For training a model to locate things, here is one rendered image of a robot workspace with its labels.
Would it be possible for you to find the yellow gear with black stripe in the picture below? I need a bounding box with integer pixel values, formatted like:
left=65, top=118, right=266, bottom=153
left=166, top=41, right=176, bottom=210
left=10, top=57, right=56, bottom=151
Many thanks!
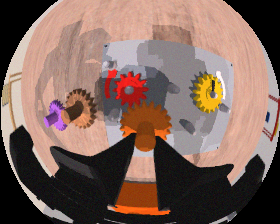
left=192, top=74, right=224, bottom=113

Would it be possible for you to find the red gear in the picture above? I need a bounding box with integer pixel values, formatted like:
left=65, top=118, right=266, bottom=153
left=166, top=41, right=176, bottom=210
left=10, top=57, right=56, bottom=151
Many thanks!
left=112, top=71, right=149, bottom=107

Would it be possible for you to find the purple gear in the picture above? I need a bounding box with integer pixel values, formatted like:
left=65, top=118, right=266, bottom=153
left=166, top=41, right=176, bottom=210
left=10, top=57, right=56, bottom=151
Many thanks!
left=44, top=99, right=67, bottom=131

